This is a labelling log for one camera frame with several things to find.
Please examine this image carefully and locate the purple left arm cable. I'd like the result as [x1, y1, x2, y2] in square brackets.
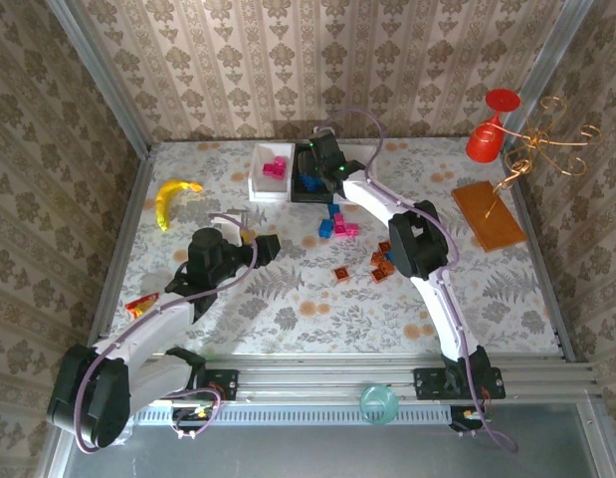
[74, 212, 260, 454]

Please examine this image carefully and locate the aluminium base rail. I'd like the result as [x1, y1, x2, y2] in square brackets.
[137, 354, 601, 402]

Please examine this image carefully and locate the gold wire stand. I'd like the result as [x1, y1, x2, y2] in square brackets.
[486, 96, 603, 223]

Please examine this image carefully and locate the teal translucent cup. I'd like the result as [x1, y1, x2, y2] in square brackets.
[359, 383, 400, 427]

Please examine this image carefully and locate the grey slotted cable duct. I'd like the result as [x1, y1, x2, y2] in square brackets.
[132, 401, 453, 427]

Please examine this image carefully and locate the black plastic bin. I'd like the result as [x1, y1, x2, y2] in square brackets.
[291, 142, 335, 203]

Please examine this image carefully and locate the grey metal sheet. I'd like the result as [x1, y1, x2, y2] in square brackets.
[38, 402, 616, 478]

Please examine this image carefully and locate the aluminium table side rail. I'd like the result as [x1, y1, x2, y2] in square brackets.
[506, 148, 578, 363]
[83, 148, 157, 362]

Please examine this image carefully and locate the white bin with pink legos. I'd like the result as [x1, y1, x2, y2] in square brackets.
[247, 142, 297, 201]

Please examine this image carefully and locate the yellow toy banana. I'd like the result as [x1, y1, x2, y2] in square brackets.
[155, 177, 204, 233]

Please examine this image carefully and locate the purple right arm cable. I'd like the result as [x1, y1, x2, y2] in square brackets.
[314, 108, 519, 454]

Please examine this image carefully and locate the orange wooden board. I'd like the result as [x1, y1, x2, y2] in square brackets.
[450, 179, 529, 254]

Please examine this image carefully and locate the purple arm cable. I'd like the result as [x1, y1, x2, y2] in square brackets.
[314, 108, 519, 454]
[74, 212, 260, 454]

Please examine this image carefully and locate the aluminium frame post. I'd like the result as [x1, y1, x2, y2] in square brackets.
[504, 0, 596, 150]
[46, 0, 153, 159]

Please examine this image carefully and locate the red snack bag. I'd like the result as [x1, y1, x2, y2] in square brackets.
[125, 293, 162, 323]

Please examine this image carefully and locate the red plastic wine glass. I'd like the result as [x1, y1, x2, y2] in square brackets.
[465, 88, 521, 165]

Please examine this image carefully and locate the black controller bracket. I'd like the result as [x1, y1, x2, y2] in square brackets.
[449, 405, 491, 435]
[171, 405, 214, 433]

